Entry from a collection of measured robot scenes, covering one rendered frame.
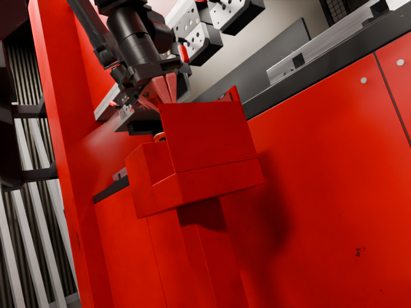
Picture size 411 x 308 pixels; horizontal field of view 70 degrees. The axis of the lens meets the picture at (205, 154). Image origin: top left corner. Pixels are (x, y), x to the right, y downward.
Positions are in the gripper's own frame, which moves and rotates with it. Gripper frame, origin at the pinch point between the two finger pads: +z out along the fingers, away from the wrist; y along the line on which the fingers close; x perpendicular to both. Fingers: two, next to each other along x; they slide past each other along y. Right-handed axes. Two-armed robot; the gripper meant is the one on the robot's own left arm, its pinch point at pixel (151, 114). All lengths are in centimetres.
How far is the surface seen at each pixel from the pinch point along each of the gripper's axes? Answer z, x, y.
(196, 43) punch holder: -9.9, -20.5, -18.6
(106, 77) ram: -35, -35, 59
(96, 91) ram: -35, -35, 76
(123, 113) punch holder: -11, -21, 47
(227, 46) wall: -16, -200, 94
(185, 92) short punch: 0.6, -18.7, -1.0
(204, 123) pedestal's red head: 9, 33, -53
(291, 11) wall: -3, -211, 27
